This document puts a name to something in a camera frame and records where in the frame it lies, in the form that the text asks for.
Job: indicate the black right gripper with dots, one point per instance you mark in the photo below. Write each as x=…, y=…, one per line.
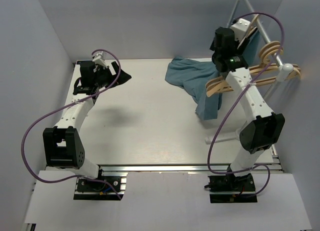
x=240, y=51

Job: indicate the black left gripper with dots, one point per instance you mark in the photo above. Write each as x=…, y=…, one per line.
x=106, y=70

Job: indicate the blue t shirt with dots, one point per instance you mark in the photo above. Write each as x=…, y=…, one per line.
x=192, y=76

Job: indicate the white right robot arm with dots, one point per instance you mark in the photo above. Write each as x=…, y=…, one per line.
x=263, y=126

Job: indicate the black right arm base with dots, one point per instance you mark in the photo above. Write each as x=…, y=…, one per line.
x=224, y=189

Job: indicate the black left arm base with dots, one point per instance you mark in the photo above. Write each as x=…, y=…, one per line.
x=87, y=190

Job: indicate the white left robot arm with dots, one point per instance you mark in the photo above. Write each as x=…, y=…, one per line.
x=62, y=143

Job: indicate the white clothes rack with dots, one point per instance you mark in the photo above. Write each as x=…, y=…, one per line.
x=271, y=51

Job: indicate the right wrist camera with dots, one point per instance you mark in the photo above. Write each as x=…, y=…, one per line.
x=232, y=63

